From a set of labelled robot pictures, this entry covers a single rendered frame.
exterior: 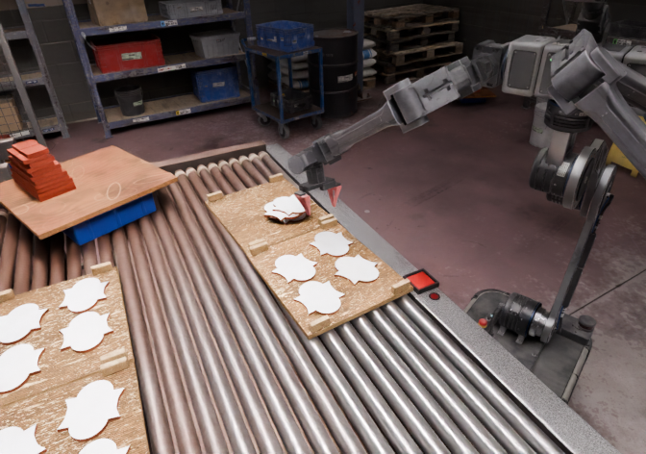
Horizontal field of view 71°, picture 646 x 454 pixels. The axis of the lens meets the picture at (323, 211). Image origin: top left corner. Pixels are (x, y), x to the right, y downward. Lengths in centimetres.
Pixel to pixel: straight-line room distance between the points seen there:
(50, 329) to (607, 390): 225
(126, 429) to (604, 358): 221
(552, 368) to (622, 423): 41
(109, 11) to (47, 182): 370
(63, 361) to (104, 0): 441
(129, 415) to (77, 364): 23
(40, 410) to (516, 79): 151
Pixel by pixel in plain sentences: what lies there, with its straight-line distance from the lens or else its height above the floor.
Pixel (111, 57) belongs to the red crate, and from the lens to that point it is 536.
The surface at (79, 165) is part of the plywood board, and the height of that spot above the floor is 104.
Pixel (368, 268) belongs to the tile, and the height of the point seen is 94.
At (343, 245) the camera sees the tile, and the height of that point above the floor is 94.
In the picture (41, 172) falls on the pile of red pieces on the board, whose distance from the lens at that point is 183.
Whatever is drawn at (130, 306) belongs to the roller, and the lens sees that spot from 142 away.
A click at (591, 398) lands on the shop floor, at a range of 250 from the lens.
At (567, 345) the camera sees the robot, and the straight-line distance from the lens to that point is 232.
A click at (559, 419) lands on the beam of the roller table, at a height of 91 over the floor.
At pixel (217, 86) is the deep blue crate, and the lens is 571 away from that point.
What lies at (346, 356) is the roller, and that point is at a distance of 117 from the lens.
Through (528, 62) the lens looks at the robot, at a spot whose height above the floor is 148.
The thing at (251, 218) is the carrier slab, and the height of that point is 94.
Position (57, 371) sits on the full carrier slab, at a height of 94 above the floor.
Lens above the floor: 181
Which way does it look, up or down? 32 degrees down
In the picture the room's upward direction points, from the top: 2 degrees counter-clockwise
